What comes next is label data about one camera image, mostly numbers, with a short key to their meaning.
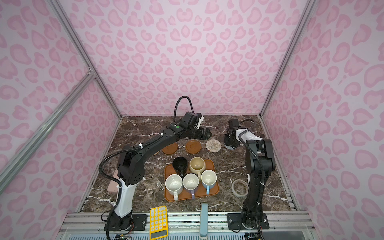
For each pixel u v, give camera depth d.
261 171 0.52
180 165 0.88
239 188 0.84
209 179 0.86
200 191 0.80
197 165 0.91
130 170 0.53
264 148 0.58
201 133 0.79
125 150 0.48
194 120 0.72
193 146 1.01
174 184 0.84
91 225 0.73
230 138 0.75
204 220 0.74
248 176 0.87
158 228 0.70
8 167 0.52
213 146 1.01
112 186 0.83
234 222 0.73
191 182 0.85
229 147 1.00
